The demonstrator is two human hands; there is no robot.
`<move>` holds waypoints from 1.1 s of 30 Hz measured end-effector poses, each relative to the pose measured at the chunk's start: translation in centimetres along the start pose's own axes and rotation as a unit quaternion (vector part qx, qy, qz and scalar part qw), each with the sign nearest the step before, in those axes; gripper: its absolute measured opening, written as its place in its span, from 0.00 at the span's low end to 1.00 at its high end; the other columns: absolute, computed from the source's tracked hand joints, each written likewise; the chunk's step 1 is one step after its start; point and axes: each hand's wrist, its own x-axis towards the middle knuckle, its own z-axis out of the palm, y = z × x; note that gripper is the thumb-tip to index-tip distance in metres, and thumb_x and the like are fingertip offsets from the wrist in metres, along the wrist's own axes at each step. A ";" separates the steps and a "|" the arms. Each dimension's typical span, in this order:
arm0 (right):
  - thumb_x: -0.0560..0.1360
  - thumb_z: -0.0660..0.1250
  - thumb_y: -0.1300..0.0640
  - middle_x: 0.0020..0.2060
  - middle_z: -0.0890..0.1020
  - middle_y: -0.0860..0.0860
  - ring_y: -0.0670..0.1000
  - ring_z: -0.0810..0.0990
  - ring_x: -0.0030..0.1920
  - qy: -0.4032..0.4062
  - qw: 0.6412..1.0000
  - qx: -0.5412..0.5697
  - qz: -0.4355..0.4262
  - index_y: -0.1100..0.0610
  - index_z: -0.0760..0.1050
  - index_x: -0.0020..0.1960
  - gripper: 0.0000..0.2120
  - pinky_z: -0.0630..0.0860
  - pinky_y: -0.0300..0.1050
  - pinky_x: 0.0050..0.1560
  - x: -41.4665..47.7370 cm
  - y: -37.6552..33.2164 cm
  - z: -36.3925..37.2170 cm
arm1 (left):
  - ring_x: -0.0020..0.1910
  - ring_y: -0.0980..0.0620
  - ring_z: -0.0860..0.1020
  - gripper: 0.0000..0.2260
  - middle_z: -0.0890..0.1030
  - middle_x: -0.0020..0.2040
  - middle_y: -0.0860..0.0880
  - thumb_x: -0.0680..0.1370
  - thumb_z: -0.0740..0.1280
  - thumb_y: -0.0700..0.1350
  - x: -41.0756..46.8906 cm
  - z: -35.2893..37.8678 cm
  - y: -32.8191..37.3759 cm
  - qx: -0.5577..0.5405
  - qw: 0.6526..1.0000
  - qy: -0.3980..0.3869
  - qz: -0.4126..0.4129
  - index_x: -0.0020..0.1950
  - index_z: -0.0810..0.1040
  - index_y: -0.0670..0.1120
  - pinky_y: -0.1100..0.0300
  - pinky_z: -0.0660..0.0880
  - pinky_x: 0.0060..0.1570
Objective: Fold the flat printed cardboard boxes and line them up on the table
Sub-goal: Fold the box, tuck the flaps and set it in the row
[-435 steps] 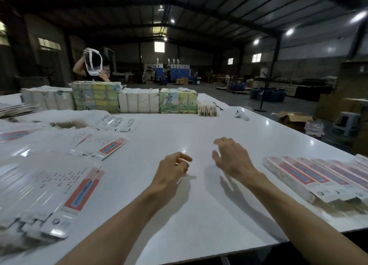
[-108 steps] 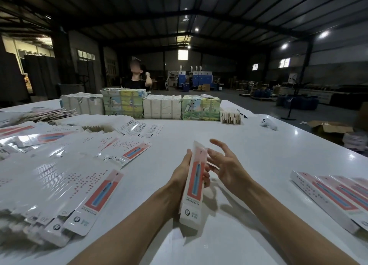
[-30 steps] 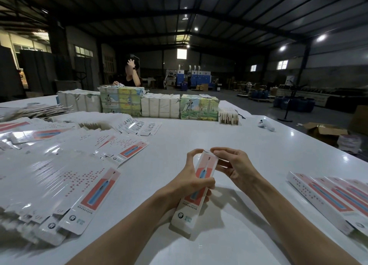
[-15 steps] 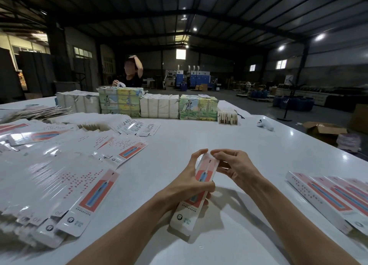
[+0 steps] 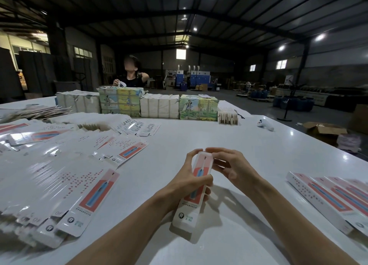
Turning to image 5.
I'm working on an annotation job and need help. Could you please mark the person's left hand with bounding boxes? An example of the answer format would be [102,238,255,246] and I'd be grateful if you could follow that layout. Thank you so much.
[158,149,214,210]

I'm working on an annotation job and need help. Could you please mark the green yellow carton bundle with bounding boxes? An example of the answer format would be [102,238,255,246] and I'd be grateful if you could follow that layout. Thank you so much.
[97,86,143,118]

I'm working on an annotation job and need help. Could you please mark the blue machine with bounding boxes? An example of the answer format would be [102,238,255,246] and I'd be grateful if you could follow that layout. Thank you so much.
[175,70,210,92]

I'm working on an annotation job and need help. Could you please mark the grey crate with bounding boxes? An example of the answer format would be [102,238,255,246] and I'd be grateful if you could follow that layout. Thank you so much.
[53,82,81,93]

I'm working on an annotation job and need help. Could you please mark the small white object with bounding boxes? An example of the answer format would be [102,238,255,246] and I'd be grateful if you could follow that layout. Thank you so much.
[257,118,275,132]

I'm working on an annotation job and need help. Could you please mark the person's right forearm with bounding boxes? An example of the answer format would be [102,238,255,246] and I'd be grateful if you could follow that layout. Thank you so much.
[246,180,357,265]

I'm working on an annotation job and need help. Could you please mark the toothbrush carton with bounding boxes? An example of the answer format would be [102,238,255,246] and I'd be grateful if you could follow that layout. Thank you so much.
[171,152,214,234]

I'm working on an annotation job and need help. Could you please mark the green printed carton bundle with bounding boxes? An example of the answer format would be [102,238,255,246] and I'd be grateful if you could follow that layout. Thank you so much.
[179,94,219,121]

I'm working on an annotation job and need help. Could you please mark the row of white cartons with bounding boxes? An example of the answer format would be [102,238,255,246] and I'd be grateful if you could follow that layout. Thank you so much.
[56,90,101,114]
[140,93,180,119]

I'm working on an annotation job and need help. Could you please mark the person's right hand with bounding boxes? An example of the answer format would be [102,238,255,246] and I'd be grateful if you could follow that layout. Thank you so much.
[205,147,261,198]

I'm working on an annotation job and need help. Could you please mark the white plastic bags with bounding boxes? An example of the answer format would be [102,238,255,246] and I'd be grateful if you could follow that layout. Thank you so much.
[337,134,362,152]

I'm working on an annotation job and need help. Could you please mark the person's left forearm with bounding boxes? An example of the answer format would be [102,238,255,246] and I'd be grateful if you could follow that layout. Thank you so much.
[69,190,173,265]

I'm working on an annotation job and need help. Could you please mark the dark grey cabinet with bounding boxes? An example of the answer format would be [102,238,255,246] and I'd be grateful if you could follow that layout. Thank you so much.
[17,51,55,99]

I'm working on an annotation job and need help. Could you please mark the small beige card stack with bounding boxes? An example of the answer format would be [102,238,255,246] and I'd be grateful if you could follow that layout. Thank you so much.
[217,109,239,125]

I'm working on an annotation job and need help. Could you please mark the pile of grey flat sheets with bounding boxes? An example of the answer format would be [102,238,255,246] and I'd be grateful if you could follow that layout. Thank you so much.
[0,104,72,123]

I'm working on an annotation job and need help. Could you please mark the black floor stand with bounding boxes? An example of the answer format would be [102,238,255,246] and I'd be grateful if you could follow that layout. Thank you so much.
[277,72,309,122]

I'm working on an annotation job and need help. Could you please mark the blue bins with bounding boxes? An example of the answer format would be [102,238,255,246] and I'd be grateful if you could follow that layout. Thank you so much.
[273,95,314,111]

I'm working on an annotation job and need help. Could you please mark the pile of carton blanks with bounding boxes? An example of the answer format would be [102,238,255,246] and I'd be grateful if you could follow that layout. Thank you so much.
[0,113,161,248]

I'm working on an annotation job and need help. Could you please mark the tall cardboard box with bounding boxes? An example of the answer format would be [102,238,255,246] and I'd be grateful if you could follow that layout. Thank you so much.
[349,104,368,134]

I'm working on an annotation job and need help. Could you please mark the open cardboard box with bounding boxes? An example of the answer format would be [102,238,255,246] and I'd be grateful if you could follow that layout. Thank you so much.
[303,121,348,145]

